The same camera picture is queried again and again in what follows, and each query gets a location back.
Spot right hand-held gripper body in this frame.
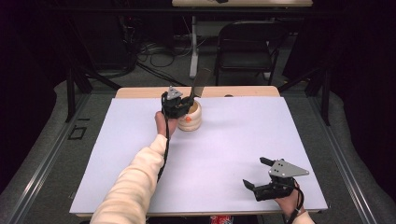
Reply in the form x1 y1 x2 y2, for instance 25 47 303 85
253 159 310 203

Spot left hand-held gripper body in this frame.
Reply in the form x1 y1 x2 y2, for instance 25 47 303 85
161 86 191 119

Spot cream ribbed utensil holder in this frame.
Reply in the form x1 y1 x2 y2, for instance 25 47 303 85
177 99 203 133

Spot person's left hand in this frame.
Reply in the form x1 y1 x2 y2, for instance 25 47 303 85
154 110 179 140

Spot person's right hand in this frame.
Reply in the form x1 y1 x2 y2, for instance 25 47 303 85
274 184 304 219

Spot wooden table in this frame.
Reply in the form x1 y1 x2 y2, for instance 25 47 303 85
75 86 323 218

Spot white table mat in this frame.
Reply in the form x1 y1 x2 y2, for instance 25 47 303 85
68 96 329 216

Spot red printed packet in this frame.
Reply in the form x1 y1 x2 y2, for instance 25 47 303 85
208 215 233 224

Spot white-legged background table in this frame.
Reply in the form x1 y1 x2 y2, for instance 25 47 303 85
171 0 314 79

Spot black folding chair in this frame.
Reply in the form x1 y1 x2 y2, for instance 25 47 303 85
213 20 291 87

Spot dark equipment rack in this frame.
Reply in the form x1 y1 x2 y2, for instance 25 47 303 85
116 13 139 74

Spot black metal stand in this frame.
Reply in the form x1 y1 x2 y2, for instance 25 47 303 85
64 60 123 124
277 60 332 127

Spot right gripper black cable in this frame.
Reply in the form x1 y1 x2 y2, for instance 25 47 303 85
286 180 306 224

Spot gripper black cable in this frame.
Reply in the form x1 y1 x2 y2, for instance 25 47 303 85
286 180 306 224
156 91 172 184

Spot black floor cables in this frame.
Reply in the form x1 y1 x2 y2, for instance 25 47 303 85
135 39 190 88

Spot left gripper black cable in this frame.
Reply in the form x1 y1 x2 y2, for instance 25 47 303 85
156 91 172 184

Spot grey floor rail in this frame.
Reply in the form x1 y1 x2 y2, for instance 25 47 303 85
11 92 92 224
306 92 379 224

